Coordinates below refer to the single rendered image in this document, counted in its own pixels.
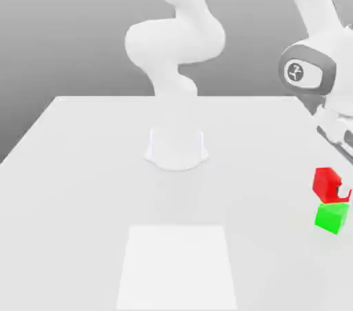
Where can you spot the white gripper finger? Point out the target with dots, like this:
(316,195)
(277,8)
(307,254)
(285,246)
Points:
(343,191)

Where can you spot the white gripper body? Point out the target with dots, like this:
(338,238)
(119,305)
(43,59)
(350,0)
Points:
(335,130)

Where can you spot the small red cube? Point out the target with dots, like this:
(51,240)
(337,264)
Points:
(324,187)

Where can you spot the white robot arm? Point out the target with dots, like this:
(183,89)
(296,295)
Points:
(176,40)

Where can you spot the small green cube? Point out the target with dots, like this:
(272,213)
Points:
(331,217)

